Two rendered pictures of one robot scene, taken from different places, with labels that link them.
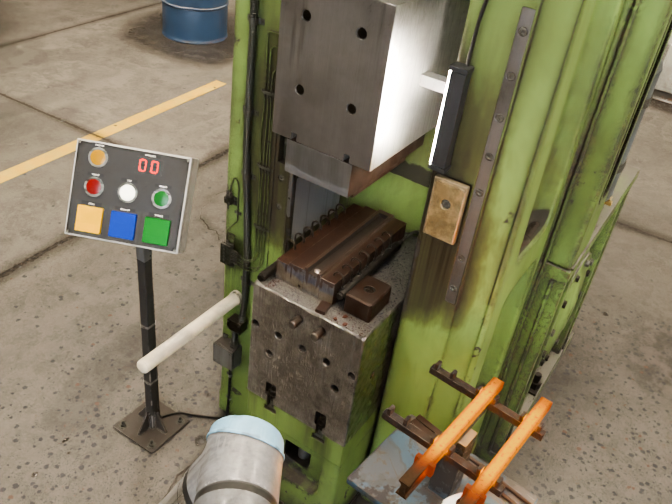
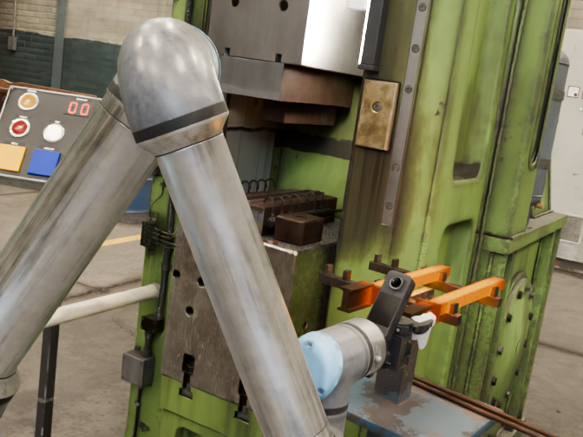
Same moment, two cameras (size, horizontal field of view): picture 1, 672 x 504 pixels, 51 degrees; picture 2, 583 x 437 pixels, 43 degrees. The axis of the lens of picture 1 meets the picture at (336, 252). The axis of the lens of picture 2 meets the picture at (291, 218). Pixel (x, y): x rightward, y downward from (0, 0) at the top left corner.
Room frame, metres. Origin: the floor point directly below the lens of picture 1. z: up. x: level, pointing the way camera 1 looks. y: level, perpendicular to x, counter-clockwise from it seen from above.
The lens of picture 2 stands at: (-0.37, -0.11, 1.33)
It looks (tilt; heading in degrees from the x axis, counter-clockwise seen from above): 10 degrees down; 1
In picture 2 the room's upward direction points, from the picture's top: 8 degrees clockwise
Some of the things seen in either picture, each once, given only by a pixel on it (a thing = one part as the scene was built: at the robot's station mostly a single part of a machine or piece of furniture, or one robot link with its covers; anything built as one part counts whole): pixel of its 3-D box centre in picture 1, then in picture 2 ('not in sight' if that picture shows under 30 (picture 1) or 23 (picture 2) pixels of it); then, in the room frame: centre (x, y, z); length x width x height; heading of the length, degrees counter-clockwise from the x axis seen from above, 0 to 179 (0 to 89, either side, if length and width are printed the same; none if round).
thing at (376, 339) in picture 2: not in sight; (357, 348); (0.73, -0.22, 0.93); 0.10 x 0.05 x 0.09; 56
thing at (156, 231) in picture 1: (156, 231); not in sight; (1.65, 0.52, 1.01); 0.07 x 0.05 x 0.07; 86
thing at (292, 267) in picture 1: (343, 247); (273, 206); (1.77, -0.02, 0.96); 0.42 x 0.20 x 0.09; 151
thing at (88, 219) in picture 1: (89, 219); (9, 158); (1.66, 0.72, 1.01); 0.07 x 0.05 x 0.07; 86
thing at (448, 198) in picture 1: (445, 209); (376, 114); (1.55, -0.26, 1.27); 0.09 x 0.02 x 0.17; 61
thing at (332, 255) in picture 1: (352, 241); (282, 196); (1.76, -0.04, 0.99); 0.42 x 0.05 x 0.01; 151
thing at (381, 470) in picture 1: (442, 489); (390, 399); (1.15, -0.36, 0.68); 0.40 x 0.30 x 0.02; 56
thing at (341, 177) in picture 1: (359, 141); (290, 83); (1.77, -0.02, 1.32); 0.42 x 0.20 x 0.10; 151
